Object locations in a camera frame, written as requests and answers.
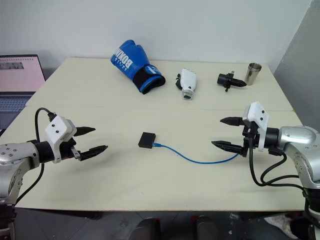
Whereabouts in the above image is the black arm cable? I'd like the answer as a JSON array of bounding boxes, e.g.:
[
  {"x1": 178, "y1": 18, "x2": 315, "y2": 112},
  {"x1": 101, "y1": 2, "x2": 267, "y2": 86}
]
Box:
[
  {"x1": 14, "y1": 107, "x2": 56, "y2": 207},
  {"x1": 247, "y1": 136, "x2": 310, "y2": 201},
  {"x1": 260, "y1": 147, "x2": 303, "y2": 186}
]

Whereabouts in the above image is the dark rounded shape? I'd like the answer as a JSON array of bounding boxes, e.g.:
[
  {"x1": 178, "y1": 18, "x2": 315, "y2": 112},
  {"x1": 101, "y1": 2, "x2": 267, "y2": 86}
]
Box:
[{"x1": 135, "y1": 216, "x2": 161, "y2": 240}]

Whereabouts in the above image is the white and black spare gripper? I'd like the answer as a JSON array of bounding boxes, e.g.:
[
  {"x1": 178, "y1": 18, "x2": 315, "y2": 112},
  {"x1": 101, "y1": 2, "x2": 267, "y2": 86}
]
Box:
[{"x1": 174, "y1": 67, "x2": 199, "y2": 102}]

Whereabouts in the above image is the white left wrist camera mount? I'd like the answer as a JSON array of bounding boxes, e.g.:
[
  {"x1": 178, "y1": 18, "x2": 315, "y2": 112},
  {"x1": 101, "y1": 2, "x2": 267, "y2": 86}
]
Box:
[{"x1": 44, "y1": 116, "x2": 77, "y2": 165}]

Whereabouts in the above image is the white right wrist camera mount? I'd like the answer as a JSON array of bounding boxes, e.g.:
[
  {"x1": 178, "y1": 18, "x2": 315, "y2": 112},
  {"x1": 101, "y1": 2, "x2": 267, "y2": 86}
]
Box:
[{"x1": 242, "y1": 101, "x2": 270, "y2": 152}]

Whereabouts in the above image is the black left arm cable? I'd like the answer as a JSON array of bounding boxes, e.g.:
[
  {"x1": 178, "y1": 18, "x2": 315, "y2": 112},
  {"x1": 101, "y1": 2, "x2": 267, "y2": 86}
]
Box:
[{"x1": 14, "y1": 107, "x2": 56, "y2": 207}]

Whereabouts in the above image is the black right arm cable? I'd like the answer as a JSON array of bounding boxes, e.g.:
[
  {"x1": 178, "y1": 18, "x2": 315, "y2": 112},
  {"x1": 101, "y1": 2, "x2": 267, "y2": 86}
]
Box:
[
  {"x1": 247, "y1": 136, "x2": 310, "y2": 201},
  {"x1": 260, "y1": 147, "x2": 303, "y2": 186}
]

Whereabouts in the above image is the blue boxing glove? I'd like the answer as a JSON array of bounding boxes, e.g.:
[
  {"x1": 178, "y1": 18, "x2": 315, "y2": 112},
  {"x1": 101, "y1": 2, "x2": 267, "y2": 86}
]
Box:
[{"x1": 110, "y1": 39, "x2": 167, "y2": 96}]

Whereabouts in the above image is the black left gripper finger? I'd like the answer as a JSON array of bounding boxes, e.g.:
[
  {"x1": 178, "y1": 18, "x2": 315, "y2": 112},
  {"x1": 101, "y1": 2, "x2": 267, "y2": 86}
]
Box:
[
  {"x1": 74, "y1": 126, "x2": 97, "y2": 138},
  {"x1": 79, "y1": 144, "x2": 109, "y2": 162}
]

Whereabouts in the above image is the blue cable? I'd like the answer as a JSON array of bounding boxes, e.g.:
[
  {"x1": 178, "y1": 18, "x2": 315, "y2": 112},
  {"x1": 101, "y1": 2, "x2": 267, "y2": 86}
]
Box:
[{"x1": 151, "y1": 142, "x2": 240, "y2": 165}]

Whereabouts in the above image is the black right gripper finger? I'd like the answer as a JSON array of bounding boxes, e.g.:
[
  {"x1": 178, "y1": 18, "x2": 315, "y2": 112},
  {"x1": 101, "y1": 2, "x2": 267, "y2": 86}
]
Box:
[
  {"x1": 211, "y1": 140, "x2": 245, "y2": 156},
  {"x1": 219, "y1": 116, "x2": 244, "y2": 127}
]

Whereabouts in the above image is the stainless steel cup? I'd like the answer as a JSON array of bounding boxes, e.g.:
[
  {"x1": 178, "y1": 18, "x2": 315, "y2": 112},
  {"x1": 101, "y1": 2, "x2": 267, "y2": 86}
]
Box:
[{"x1": 244, "y1": 62, "x2": 263, "y2": 87}]

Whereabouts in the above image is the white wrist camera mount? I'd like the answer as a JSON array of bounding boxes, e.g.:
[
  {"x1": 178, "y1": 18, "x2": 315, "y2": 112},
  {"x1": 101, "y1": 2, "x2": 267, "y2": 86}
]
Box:
[
  {"x1": 44, "y1": 116, "x2": 77, "y2": 165},
  {"x1": 242, "y1": 101, "x2": 270, "y2": 152}
]

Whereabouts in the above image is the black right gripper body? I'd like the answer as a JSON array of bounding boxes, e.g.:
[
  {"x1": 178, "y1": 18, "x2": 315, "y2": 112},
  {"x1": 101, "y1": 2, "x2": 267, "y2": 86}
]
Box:
[{"x1": 240, "y1": 117, "x2": 261, "y2": 158}]

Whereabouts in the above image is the small black box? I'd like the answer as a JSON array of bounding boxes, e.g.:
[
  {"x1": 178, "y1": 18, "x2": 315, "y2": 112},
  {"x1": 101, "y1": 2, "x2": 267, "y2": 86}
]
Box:
[{"x1": 137, "y1": 131, "x2": 158, "y2": 150}]

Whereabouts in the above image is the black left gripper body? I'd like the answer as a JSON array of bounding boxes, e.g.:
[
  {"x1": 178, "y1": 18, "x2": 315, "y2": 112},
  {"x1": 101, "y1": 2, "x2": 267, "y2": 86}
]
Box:
[{"x1": 58, "y1": 136, "x2": 83, "y2": 161}]

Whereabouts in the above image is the open laptop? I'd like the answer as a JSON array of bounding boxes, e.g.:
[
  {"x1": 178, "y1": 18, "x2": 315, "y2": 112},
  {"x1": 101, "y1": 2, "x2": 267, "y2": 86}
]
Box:
[{"x1": 0, "y1": 54, "x2": 47, "y2": 131}]

